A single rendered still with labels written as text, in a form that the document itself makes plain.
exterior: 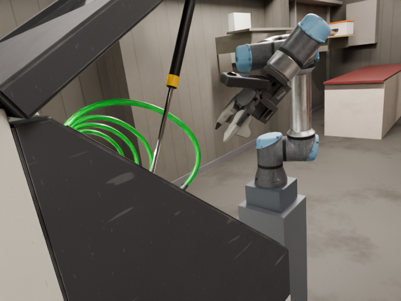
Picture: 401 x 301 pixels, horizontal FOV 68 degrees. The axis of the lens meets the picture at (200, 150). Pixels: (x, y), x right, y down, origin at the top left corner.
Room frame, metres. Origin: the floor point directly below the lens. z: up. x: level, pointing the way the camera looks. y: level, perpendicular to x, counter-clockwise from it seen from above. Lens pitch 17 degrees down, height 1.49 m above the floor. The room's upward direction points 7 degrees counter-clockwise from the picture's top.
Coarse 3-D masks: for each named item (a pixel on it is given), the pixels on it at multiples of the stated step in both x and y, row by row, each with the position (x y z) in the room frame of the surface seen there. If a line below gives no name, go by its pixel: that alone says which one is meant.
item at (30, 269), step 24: (0, 120) 0.30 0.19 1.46; (0, 144) 0.30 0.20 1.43; (0, 168) 0.29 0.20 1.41; (0, 192) 0.29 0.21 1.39; (24, 192) 0.30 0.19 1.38; (0, 216) 0.28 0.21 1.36; (24, 216) 0.30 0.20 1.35; (0, 240) 0.28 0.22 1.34; (24, 240) 0.29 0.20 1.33; (0, 264) 0.27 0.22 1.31; (24, 264) 0.29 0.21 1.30; (48, 264) 0.30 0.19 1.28; (0, 288) 0.27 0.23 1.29; (24, 288) 0.28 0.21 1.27; (48, 288) 0.30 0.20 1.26
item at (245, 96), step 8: (272, 72) 0.73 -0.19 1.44; (272, 80) 0.75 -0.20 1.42; (280, 80) 0.73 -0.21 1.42; (248, 88) 0.77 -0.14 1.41; (272, 88) 0.76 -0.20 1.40; (280, 88) 0.76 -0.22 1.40; (288, 88) 0.76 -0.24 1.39; (240, 96) 0.78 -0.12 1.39; (248, 96) 0.74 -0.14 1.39; (256, 96) 0.72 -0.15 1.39; (264, 96) 0.76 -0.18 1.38; (272, 96) 0.76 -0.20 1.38; (280, 96) 0.76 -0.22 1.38; (240, 104) 0.75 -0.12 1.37; (256, 104) 0.73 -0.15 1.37; (264, 104) 0.74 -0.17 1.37; (272, 104) 0.74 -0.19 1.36; (256, 112) 0.75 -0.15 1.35; (264, 112) 0.75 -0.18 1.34; (264, 120) 0.75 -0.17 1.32
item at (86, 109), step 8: (96, 104) 0.68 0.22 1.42; (104, 104) 0.69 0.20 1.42; (112, 104) 0.70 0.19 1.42; (120, 104) 0.70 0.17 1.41; (128, 104) 0.71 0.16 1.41; (136, 104) 0.72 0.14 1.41; (144, 104) 0.72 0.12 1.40; (80, 112) 0.67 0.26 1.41; (160, 112) 0.74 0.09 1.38; (168, 112) 0.75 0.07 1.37; (72, 120) 0.66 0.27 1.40; (176, 120) 0.75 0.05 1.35; (184, 128) 0.76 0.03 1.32; (192, 136) 0.76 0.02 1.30; (200, 160) 0.77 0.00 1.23; (192, 176) 0.76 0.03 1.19
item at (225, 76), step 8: (224, 72) 0.76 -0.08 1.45; (232, 72) 0.74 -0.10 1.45; (224, 80) 0.73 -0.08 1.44; (232, 80) 0.72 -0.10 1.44; (240, 80) 0.72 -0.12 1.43; (248, 80) 0.73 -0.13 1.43; (256, 80) 0.73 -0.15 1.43; (264, 80) 0.74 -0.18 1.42; (256, 88) 0.74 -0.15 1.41; (264, 88) 0.74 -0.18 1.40
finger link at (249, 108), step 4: (252, 100) 0.72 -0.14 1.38; (248, 104) 0.73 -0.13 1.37; (252, 104) 0.72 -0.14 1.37; (244, 108) 0.73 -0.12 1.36; (248, 108) 0.72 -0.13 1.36; (252, 108) 0.72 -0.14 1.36; (244, 112) 0.72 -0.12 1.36; (248, 112) 0.71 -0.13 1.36; (252, 112) 0.72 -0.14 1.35; (240, 116) 0.72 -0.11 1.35; (244, 116) 0.71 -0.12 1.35; (248, 116) 0.71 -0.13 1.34; (240, 120) 0.71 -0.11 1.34; (244, 120) 0.72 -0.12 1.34; (236, 124) 0.71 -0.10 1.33; (240, 124) 0.72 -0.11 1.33
